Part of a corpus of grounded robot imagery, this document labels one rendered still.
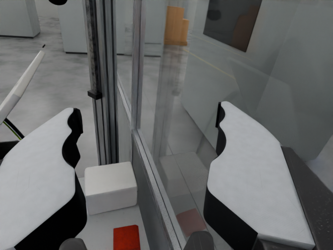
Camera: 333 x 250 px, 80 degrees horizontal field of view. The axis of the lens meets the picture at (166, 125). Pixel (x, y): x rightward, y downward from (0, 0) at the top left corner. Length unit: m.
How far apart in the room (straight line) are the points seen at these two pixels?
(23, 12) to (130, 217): 7.18
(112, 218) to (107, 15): 0.66
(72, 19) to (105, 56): 5.09
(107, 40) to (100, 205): 0.54
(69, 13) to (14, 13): 2.23
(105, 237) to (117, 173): 0.20
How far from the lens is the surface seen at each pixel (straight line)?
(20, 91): 0.40
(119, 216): 0.77
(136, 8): 0.75
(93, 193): 0.70
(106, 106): 0.79
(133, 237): 0.71
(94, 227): 0.76
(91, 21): 0.72
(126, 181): 0.72
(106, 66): 0.75
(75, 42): 5.90
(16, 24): 7.70
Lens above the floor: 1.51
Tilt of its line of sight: 32 degrees down
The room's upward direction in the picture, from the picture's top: 8 degrees clockwise
